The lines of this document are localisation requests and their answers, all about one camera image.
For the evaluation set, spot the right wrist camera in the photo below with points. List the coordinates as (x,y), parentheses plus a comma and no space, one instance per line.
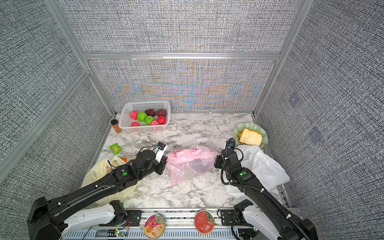
(231,143)

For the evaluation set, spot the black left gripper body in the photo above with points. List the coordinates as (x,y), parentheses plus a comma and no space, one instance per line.
(160,167)

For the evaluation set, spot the white plastic bag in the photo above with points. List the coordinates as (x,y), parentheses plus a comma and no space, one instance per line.
(269,172)

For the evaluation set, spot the green glass bowl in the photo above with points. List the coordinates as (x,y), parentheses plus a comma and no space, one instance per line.
(251,126)

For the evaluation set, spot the red round tin lid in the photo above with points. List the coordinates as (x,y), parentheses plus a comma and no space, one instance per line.
(204,222)

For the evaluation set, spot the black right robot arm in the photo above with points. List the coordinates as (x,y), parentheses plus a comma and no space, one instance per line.
(261,210)

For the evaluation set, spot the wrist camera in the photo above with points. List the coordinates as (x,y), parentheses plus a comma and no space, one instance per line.
(160,150)
(231,143)

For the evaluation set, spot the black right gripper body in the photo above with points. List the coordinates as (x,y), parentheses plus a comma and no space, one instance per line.
(220,162)

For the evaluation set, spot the white plastic basket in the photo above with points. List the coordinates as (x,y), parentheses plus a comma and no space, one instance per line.
(125,119)

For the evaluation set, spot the green wrinkled fruit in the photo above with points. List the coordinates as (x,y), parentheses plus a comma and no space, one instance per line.
(141,116)
(148,120)

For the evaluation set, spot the pink round tin lid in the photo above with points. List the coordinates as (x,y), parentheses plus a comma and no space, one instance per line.
(154,227)

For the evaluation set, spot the pink plastic bag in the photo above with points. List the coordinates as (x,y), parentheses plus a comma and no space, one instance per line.
(185,164)

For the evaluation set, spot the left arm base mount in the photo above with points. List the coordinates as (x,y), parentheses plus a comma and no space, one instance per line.
(122,216)

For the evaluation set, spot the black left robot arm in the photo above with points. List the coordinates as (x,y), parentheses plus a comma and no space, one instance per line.
(48,219)

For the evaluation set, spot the dark purple fruit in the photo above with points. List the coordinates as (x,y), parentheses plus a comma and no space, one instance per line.
(162,113)
(151,112)

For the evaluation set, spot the yellow bread slice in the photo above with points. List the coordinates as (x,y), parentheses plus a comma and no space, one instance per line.
(250,137)

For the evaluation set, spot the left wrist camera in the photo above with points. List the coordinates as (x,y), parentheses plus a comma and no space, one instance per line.
(160,150)

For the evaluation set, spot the green snack packet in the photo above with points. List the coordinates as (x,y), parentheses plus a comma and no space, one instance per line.
(115,148)

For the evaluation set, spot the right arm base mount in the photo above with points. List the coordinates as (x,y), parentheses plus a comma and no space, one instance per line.
(233,218)

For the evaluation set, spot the pink wrinkled fruit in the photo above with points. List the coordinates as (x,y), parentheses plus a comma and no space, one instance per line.
(154,123)
(134,115)

